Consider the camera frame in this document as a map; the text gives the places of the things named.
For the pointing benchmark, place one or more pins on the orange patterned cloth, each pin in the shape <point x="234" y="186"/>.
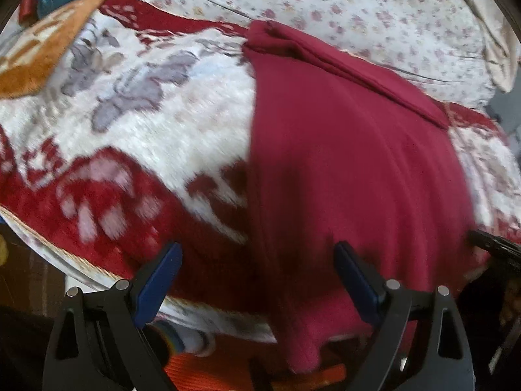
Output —
<point x="40" y="49"/>

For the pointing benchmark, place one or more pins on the red and white fleece blanket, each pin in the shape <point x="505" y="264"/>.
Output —
<point x="163" y="130"/>

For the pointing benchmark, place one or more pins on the orange floor mat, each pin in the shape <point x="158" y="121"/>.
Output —
<point x="228" y="370"/>

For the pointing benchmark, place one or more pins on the beige quilted cloth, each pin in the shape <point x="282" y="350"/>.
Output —
<point x="496" y="40"/>

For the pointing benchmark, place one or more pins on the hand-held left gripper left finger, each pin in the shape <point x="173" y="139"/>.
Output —
<point x="156" y="281"/>

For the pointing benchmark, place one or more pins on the floral bed sheet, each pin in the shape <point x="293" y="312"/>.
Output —
<point x="325" y="0"/>

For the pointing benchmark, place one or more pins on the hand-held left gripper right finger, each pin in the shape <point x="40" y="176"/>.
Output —
<point x="358" y="285"/>

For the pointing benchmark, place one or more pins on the dark red garment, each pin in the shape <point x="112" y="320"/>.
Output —
<point x="346" y="150"/>

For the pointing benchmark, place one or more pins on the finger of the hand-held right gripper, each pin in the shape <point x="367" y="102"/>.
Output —
<point x="494" y="244"/>

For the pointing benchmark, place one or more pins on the striped sock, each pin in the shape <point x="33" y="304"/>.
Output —
<point x="183" y="340"/>

